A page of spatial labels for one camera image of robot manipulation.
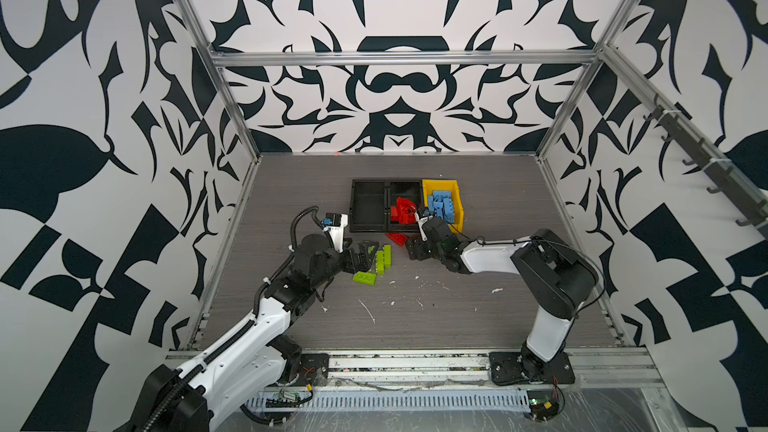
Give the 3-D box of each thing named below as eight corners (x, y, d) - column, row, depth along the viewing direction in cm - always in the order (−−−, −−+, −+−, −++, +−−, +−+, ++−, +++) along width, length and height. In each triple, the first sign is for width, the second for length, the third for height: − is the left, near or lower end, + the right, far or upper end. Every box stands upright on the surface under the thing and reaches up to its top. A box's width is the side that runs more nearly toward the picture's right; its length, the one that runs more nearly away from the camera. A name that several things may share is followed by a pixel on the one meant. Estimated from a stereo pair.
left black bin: (350, 237, 100) (347, 222, 93) (353, 195, 111) (351, 179, 104) (386, 237, 100) (386, 222, 93) (386, 195, 111) (386, 179, 104)
